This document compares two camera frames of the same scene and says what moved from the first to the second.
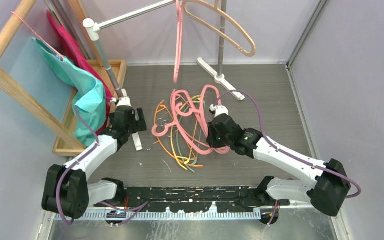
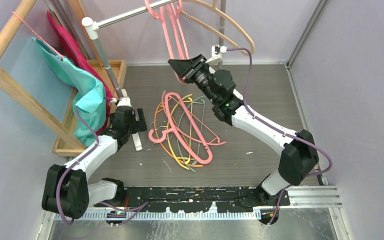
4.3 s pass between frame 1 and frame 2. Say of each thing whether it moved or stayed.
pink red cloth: stayed
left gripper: stayed
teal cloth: stayed
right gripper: moved
